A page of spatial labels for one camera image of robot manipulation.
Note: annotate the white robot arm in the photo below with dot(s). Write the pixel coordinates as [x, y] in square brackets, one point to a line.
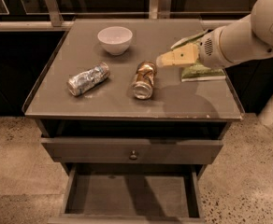
[250, 38]

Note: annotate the orange gold can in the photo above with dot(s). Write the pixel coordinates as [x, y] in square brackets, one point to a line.
[143, 82]

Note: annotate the white ceramic bowl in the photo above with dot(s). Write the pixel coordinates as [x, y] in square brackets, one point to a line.
[115, 40]

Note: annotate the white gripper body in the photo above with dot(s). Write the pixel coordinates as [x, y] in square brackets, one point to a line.
[208, 50]

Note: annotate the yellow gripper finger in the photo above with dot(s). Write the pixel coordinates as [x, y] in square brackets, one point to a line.
[185, 55]

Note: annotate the round metal drawer knob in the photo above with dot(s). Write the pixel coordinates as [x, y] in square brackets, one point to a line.
[133, 155]

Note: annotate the open grey middle drawer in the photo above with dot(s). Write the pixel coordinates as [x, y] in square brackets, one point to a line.
[131, 194]

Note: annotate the grey top drawer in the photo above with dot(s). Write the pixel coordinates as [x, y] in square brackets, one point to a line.
[117, 150]

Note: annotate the grey drawer cabinet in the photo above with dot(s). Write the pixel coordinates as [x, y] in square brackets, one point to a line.
[201, 110]

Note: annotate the green jalapeno chip bag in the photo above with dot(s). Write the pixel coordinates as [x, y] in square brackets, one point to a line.
[197, 71]

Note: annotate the crushed silver blue can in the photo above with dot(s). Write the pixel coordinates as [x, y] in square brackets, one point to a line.
[86, 80]

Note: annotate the metal railing frame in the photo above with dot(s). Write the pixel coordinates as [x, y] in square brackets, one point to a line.
[80, 19]

